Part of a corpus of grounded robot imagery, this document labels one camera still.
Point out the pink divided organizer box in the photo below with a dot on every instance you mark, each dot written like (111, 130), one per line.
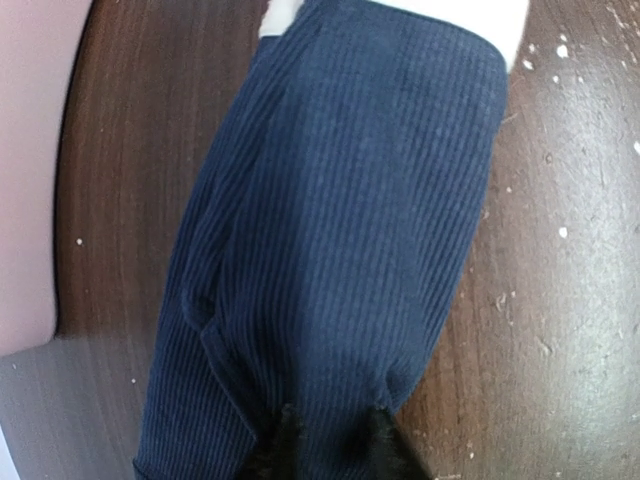
(39, 46)

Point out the navy and cream underwear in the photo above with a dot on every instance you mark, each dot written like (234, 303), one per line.
(327, 231)

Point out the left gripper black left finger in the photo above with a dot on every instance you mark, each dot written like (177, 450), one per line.
(275, 457)

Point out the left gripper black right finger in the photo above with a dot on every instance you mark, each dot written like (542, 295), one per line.
(379, 446)

